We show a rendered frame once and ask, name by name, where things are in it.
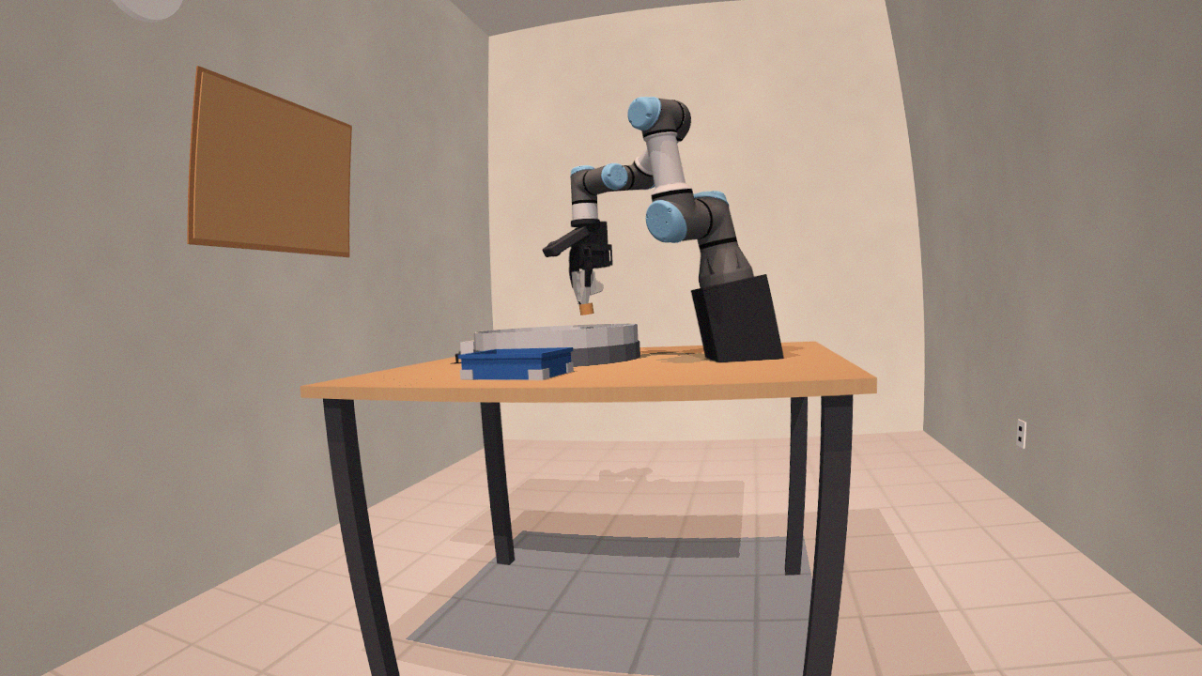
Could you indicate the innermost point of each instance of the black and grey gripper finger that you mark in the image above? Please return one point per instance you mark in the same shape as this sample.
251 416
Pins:
575 282
589 285

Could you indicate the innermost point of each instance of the blue plastic crate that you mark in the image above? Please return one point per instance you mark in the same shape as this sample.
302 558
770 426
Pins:
516 363

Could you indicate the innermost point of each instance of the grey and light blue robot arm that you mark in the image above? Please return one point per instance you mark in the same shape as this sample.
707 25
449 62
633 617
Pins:
676 214

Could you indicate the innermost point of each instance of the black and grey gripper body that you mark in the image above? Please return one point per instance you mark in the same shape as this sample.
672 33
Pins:
598 251

